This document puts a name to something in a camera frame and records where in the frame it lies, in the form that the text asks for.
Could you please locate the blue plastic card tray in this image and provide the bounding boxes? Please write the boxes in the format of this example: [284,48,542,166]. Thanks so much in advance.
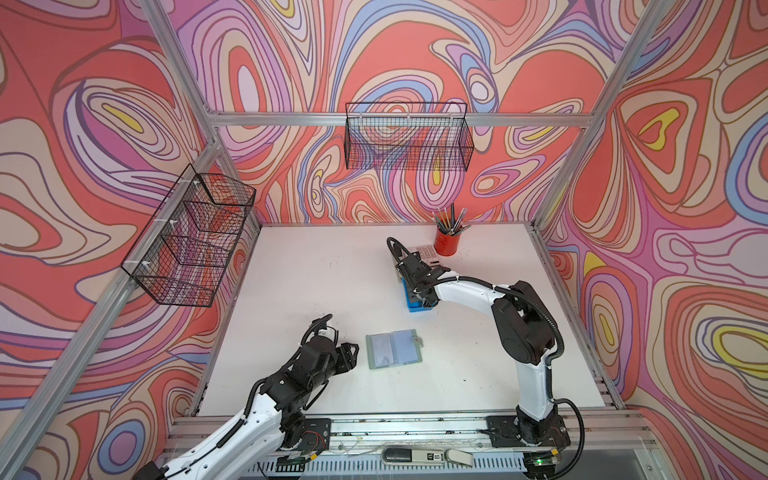
[401,279,436,313]

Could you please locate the white silver vip card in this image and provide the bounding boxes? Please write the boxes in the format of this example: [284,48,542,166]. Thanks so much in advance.
[371,334,394,368]

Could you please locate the mint green card holder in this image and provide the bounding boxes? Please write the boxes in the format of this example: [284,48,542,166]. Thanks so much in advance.
[366,329,423,370]

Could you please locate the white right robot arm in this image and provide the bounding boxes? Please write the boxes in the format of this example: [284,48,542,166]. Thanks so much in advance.
[394,252,570,448]

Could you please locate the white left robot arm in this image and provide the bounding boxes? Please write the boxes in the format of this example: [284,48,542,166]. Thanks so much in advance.
[133,314,359,479]

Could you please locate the pink desk calculator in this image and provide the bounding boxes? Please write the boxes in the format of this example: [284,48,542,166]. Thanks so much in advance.
[409,244,440,266]

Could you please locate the red metal pencil bucket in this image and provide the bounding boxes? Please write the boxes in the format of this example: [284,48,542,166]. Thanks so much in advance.
[433,230,461,257]

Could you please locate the grey handheld device on rail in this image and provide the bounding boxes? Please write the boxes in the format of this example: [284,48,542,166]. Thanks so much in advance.
[382,446,474,467]

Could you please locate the black wire basket back wall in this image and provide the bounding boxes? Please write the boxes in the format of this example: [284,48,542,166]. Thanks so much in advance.
[344,100,475,172]

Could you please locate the black wire basket wall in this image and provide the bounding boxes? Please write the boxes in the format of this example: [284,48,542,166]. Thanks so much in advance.
[344,100,475,172]
[121,165,256,307]

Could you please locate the black wire basket left wall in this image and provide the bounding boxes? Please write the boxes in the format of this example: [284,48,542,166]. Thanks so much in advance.
[121,165,256,307]

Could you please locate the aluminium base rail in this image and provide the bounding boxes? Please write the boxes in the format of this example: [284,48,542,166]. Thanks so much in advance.
[167,407,655,480]

